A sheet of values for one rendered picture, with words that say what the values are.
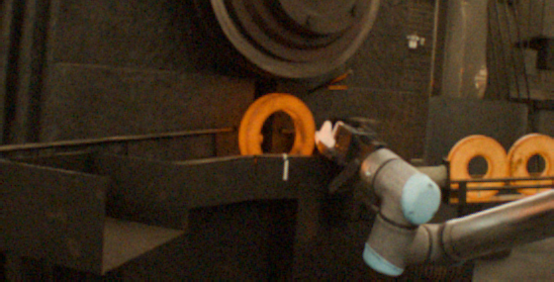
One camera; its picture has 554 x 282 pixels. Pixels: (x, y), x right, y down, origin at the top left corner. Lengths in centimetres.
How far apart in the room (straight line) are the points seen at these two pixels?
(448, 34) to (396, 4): 407
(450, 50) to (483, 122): 190
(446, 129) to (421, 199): 282
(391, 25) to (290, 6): 55
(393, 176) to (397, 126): 48
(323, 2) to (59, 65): 55
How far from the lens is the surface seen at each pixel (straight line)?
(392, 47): 206
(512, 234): 148
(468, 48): 590
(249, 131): 164
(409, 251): 159
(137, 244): 122
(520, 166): 194
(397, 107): 201
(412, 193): 151
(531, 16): 956
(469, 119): 428
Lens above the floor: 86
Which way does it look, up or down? 3 degrees down
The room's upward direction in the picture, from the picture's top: 5 degrees clockwise
